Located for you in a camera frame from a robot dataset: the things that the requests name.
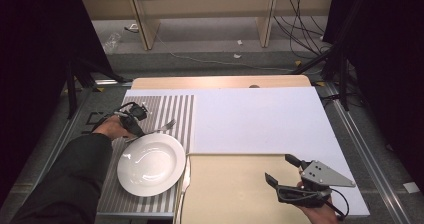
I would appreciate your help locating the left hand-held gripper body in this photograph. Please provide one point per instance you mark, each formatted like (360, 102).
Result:
(136, 111)

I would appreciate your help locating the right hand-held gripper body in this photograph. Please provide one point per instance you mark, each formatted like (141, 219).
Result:
(320, 175)

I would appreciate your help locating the silver fork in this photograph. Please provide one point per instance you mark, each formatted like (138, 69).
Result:
(166, 126)

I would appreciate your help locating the white plate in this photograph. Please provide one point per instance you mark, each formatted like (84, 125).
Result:
(150, 164)

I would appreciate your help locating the person's left hand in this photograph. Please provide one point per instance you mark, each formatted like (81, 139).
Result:
(111, 127)

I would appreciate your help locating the person's right hand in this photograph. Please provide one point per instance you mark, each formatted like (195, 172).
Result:
(320, 215)

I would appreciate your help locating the grey striped placemat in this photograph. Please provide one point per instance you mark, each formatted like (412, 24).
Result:
(173, 110)

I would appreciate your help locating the black tape floor mark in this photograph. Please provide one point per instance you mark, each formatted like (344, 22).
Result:
(89, 132)

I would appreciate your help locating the white board sheet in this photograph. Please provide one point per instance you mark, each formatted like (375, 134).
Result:
(260, 120)

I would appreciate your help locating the black metal stand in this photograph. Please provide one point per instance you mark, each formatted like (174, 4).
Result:
(343, 80)
(70, 90)

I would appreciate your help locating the silver knife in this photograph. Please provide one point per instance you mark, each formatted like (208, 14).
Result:
(185, 182)

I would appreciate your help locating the clear plastic bag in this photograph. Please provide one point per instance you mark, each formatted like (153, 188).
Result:
(112, 41)

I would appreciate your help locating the wooden table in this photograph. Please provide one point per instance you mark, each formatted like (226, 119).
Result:
(216, 82)

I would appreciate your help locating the white tape piece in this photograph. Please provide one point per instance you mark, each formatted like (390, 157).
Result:
(410, 187)

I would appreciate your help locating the yellow tape piece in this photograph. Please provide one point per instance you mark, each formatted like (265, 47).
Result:
(298, 63)

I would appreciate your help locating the white paper scrap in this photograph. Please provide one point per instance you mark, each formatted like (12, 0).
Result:
(239, 42)
(237, 55)

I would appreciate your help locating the black curtain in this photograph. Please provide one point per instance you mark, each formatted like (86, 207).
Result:
(33, 50)
(393, 67)

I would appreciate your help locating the beige wooden desk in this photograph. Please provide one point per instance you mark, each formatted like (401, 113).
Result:
(200, 4)

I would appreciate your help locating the aluminium floor rail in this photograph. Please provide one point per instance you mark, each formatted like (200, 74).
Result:
(370, 157)
(68, 130)

